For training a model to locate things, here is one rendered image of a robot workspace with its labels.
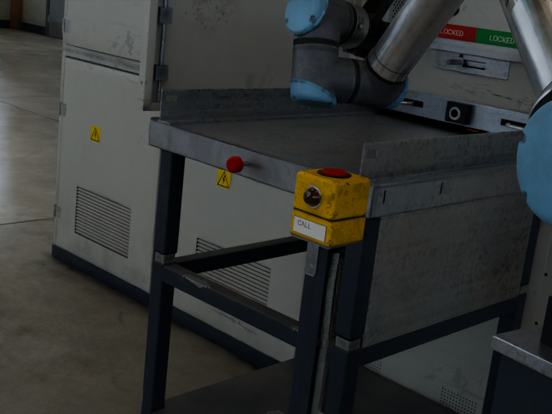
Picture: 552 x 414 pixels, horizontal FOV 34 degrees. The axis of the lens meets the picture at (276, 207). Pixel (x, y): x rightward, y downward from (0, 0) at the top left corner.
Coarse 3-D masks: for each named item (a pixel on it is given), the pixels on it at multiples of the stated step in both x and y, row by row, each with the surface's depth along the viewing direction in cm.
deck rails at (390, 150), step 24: (192, 96) 194; (216, 96) 199; (240, 96) 204; (264, 96) 209; (288, 96) 215; (168, 120) 190; (192, 120) 193; (216, 120) 197; (240, 120) 201; (384, 144) 155; (408, 144) 160; (432, 144) 165; (456, 144) 170; (480, 144) 177; (504, 144) 183; (360, 168) 152; (384, 168) 156; (408, 168) 161; (432, 168) 167; (456, 168) 172
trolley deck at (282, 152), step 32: (160, 128) 189; (192, 128) 186; (224, 128) 190; (256, 128) 194; (288, 128) 199; (320, 128) 204; (352, 128) 209; (384, 128) 214; (416, 128) 220; (224, 160) 176; (256, 160) 170; (288, 160) 164; (320, 160) 168; (352, 160) 171; (384, 192) 153; (416, 192) 160; (448, 192) 167; (480, 192) 175; (512, 192) 184
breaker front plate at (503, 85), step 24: (480, 0) 214; (456, 24) 219; (480, 24) 214; (504, 24) 210; (432, 48) 225; (432, 72) 225; (456, 72) 220; (480, 72) 216; (504, 72) 211; (456, 96) 221; (480, 96) 216; (504, 96) 212; (528, 96) 208
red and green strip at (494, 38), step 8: (448, 24) 220; (440, 32) 222; (448, 32) 221; (456, 32) 219; (464, 32) 218; (472, 32) 216; (480, 32) 215; (488, 32) 213; (496, 32) 212; (504, 32) 210; (464, 40) 218; (472, 40) 216; (480, 40) 215; (488, 40) 213; (496, 40) 212; (504, 40) 210; (512, 40) 209
